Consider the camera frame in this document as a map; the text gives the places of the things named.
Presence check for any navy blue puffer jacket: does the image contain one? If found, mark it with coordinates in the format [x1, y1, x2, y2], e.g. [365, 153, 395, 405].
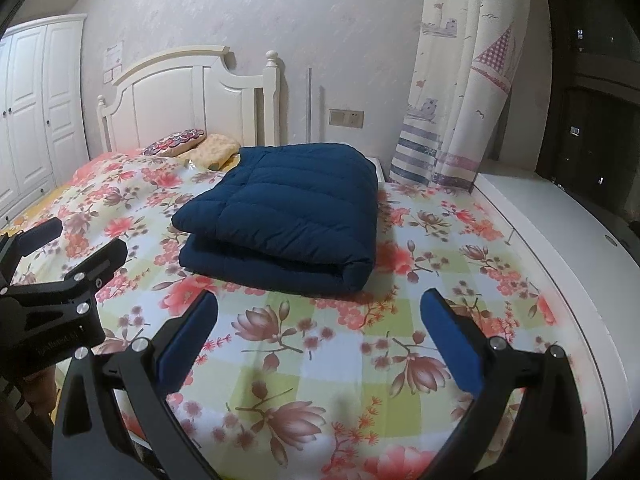
[171, 143, 378, 297]

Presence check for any person's left hand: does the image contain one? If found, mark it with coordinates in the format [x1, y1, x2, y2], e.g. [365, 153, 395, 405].
[23, 365, 56, 420]

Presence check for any yellow daisy bedsheet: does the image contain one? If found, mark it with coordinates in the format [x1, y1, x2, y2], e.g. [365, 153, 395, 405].
[1, 184, 68, 235]

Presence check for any white window bench cabinet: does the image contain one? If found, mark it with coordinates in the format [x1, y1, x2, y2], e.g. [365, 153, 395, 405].
[473, 164, 639, 476]

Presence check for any white wardrobe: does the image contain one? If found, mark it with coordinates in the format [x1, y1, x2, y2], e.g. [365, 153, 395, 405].
[0, 14, 89, 226]

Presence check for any floral bed quilt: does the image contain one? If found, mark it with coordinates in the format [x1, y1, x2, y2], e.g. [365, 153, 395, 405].
[16, 154, 560, 479]

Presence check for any embroidered round cushion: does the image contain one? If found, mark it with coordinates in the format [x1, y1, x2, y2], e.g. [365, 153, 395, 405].
[142, 129, 206, 157]

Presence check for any beige patterned pillow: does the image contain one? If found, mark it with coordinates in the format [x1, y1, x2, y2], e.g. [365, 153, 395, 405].
[189, 134, 241, 170]

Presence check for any yellow pillow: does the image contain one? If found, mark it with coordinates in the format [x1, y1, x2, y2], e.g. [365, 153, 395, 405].
[220, 153, 241, 172]

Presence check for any white wooden headboard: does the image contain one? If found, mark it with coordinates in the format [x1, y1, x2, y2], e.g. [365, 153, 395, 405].
[96, 46, 281, 153]

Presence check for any white nightstand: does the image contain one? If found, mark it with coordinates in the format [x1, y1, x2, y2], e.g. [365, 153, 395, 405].
[366, 156, 386, 183]

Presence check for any slim grey desk lamp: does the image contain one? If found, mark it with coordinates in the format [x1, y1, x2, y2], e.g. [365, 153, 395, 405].
[305, 66, 314, 143]

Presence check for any patterned sailboat curtain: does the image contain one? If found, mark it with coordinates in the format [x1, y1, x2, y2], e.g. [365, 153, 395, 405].
[390, 0, 530, 188]

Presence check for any paper notice on wall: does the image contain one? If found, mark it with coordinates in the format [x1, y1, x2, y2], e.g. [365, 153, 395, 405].
[103, 41, 124, 84]

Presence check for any gold wall socket plate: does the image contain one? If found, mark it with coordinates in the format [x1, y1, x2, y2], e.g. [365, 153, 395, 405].
[329, 108, 364, 129]

